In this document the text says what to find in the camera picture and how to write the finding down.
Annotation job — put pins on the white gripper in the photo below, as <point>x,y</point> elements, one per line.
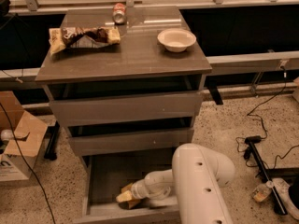
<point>139,188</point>

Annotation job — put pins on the yellow sponge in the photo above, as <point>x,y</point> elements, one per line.
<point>133,203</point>

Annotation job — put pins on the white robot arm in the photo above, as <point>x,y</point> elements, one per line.
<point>197,175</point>

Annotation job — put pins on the grey open bottom drawer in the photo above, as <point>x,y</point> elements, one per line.
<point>108,174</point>

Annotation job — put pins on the grey middle drawer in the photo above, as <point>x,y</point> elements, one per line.
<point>124,142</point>

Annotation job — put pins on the grey top drawer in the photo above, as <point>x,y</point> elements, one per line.
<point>126,108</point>

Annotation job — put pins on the grey drawer cabinet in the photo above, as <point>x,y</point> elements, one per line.
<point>139,65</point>

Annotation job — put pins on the cardboard box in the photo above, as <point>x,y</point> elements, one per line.
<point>22,136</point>

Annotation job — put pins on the plastic bottle on floor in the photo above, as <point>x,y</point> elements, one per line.
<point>262,191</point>

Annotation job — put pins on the black metal stand leg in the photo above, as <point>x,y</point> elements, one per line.
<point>279,206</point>

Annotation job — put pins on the white shoe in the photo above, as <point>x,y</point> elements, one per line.
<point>283,191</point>

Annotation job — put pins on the white bowl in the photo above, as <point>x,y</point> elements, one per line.
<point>176,40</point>

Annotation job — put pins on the brown chip bag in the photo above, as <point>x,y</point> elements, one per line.
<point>82,38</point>

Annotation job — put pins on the red soda can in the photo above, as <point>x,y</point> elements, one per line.
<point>119,13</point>

